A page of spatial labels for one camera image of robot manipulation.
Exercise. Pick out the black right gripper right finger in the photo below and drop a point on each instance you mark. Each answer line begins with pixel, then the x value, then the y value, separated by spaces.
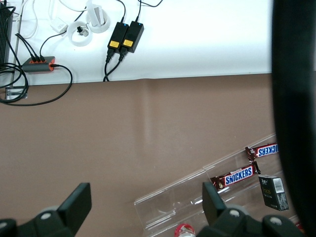
pixel 214 209

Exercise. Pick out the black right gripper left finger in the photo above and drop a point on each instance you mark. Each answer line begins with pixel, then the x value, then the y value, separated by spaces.
pixel 74 205

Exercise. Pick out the red can white lid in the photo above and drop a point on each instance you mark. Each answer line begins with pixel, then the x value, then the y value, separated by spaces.
pixel 185 230

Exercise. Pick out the clear acrylic stepped stand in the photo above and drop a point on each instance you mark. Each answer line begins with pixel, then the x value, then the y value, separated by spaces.
pixel 172 205

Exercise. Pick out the Snickers chocolate bar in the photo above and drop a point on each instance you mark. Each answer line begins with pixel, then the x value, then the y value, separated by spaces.
pixel 265 150
pixel 238 174

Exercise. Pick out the small black box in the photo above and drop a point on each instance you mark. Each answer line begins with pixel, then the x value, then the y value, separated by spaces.
pixel 274 192

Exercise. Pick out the brown tablecloth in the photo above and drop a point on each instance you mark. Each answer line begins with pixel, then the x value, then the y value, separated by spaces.
pixel 98 135

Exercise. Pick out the grey orange USB hub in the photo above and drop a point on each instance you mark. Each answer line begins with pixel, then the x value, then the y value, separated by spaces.
pixel 37 65

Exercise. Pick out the black power adapter yellow label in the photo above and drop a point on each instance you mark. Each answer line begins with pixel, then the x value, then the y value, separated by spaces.
pixel 118 37
pixel 133 37

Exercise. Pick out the small white adapter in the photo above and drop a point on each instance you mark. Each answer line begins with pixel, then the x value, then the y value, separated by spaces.
pixel 58 25

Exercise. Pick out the black finned device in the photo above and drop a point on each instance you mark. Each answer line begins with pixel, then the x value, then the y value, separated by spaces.
pixel 4 37

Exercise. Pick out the metal bracket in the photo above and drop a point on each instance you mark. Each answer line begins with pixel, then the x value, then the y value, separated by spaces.
pixel 13 92

